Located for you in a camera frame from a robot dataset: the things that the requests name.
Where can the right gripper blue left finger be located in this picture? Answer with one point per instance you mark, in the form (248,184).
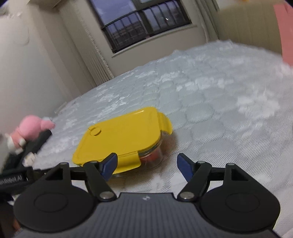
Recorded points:
(97,175)

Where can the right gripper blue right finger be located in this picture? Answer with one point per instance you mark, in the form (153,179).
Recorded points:
(197,176)

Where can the red plastic pig toy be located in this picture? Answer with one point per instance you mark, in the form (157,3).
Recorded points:
(152,157)

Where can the yellow container lid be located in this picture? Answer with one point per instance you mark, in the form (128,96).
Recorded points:
(136,131)

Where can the black garment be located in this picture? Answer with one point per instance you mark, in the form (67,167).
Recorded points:
(11,161)

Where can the pink plush toy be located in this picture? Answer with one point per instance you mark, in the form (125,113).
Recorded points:
(28,130)

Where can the beige curtain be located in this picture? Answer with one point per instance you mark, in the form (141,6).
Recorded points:
(85,43)

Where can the dark window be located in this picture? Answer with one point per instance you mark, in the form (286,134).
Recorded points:
(125,23)

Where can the beige headboard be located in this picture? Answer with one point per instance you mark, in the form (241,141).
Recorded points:
(251,23)

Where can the pink pillow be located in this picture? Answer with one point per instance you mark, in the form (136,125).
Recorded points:
(283,12)

